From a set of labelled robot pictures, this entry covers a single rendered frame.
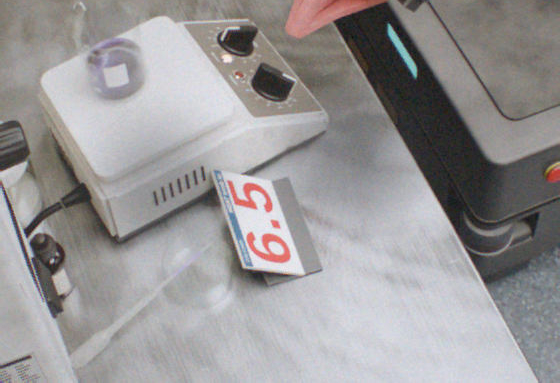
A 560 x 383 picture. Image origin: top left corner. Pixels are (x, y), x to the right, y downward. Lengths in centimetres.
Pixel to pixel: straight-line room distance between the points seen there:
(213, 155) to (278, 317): 13
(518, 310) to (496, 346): 87
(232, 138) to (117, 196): 10
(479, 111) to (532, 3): 20
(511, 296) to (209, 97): 95
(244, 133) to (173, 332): 16
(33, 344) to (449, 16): 125
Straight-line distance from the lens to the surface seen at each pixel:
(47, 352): 41
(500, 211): 157
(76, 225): 98
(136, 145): 91
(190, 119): 91
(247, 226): 92
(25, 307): 39
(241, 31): 100
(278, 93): 97
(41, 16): 113
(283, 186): 97
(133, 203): 93
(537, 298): 180
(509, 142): 150
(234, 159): 95
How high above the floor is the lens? 157
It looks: 56 degrees down
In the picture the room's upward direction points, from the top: 4 degrees counter-clockwise
